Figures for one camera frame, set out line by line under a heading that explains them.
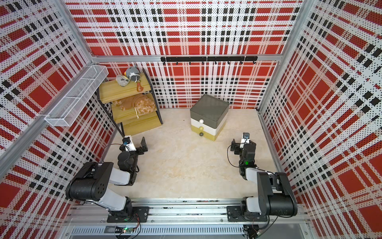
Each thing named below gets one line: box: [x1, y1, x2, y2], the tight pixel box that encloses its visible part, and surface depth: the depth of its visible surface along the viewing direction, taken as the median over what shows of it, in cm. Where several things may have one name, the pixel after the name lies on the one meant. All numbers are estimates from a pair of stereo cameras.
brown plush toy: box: [112, 94, 156, 115], surface depth 91 cm
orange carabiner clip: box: [136, 79, 144, 93], surface depth 88 cm
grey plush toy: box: [125, 63, 141, 83], surface depth 88 cm
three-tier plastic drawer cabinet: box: [190, 94, 230, 142], surface depth 95 cm
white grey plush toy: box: [115, 75, 130, 87], surface depth 86 cm
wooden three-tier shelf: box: [96, 68, 164, 138], surface depth 91 cm
